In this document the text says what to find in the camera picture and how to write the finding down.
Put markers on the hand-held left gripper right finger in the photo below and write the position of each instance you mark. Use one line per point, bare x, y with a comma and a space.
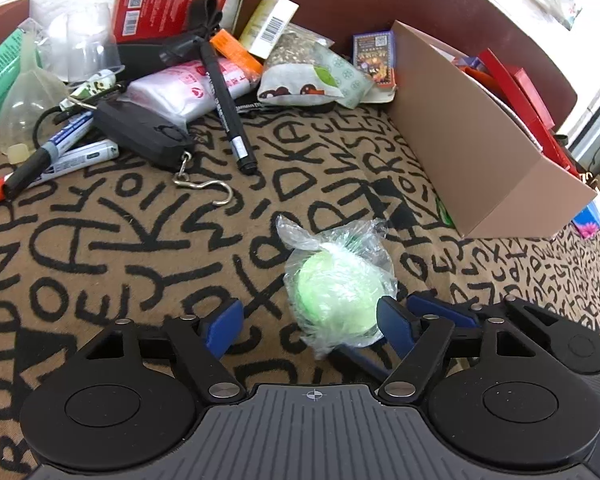
395, 322

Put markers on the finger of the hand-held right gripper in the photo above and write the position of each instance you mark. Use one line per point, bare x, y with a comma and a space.
440, 305
367, 365

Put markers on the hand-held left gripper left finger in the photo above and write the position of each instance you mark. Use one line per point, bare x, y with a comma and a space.
225, 327

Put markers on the green ball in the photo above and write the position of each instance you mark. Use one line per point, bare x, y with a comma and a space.
335, 290

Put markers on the tan cardboard box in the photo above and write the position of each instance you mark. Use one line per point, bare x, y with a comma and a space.
460, 135

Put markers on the red box wavy lines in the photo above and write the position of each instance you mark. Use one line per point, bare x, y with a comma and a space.
545, 135
532, 95

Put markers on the green paper scrap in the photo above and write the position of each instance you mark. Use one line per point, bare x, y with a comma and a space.
445, 212

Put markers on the brown letter print blanket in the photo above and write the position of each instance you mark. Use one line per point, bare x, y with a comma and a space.
130, 260

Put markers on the blue tissue pack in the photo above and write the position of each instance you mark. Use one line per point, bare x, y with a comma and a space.
587, 220

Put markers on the black luggage scale with hook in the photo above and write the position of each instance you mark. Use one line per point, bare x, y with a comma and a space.
140, 132

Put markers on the black marker pen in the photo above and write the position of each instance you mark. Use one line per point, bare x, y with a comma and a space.
227, 105

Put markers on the white marker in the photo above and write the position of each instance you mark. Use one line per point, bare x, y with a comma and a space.
80, 157

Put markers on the orange plastic packet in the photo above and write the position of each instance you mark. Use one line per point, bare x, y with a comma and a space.
480, 77

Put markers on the white zip bag pack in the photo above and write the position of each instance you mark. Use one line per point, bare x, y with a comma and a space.
175, 92

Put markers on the blue label marker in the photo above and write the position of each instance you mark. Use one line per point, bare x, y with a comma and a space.
45, 155

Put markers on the small green box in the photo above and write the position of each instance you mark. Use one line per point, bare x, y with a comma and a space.
95, 85

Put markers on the small orange box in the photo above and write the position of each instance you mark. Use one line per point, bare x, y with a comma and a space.
237, 50

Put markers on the clear seed bag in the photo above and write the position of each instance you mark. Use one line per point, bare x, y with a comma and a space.
297, 42

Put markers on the white barcode box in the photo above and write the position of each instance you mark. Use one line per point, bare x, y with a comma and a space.
267, 27

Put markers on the clear plastic funnel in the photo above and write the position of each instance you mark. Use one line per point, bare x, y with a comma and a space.
30, 95

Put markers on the clear plastic cup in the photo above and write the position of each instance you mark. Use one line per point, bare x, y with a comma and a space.
85, 45

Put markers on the narrow brown cardboard box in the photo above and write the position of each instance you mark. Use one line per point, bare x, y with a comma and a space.
0, 30

